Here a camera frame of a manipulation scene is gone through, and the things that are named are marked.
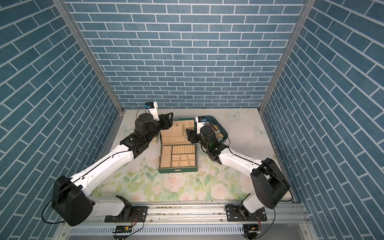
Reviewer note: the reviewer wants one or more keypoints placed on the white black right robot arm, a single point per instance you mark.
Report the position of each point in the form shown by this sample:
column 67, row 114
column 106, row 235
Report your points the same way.
column 270, row 185

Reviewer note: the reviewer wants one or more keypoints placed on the left small circuit board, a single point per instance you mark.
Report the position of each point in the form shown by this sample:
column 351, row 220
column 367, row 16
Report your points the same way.
column 125, row 230

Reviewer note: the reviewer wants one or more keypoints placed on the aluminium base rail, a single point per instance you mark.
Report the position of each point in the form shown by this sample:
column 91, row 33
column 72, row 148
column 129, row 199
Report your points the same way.
column 198, row 221

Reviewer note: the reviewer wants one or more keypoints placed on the aluminium right corner post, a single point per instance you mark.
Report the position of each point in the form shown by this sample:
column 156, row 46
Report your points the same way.
column 303, row 16

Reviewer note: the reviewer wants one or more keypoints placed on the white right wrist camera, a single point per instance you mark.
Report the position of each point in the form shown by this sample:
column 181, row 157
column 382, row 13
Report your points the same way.
column 200, row 122

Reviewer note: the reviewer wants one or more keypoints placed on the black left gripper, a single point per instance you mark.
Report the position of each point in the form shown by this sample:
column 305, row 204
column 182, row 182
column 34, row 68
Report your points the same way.
column 167, row 123

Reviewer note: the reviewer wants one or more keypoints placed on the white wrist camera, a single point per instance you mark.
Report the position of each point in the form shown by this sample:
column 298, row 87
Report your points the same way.
column 152, row 108
column 200, row 122

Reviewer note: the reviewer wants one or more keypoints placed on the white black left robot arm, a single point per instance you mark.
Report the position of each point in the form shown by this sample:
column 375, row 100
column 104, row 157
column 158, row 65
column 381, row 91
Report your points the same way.
column 72, row 198

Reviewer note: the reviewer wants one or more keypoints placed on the aluminium corner post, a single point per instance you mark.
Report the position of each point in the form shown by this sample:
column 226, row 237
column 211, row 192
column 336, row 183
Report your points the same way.
column 77, row 34
column 303, row 16

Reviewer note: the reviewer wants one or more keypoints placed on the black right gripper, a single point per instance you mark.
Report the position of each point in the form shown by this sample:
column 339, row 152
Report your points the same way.
column 193, row 135

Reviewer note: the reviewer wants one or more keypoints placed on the floral table mat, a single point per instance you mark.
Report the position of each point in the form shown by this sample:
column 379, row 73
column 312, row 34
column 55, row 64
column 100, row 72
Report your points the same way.
column 140, row 180

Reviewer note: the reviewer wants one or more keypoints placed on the green jewelry box beige lining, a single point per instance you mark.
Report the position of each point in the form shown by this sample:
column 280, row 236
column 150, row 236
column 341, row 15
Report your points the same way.
column 178, row 155

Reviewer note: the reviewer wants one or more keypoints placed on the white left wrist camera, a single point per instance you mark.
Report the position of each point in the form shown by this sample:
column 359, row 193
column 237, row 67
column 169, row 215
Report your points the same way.
column 152, row 108

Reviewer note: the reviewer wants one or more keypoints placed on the aluminium left corner post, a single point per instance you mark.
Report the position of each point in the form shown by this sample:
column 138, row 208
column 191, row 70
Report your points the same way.
column 77, row 34

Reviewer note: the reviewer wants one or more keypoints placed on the teal plastic tray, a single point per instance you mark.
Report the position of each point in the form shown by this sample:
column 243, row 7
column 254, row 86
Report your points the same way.
column 221, row 133

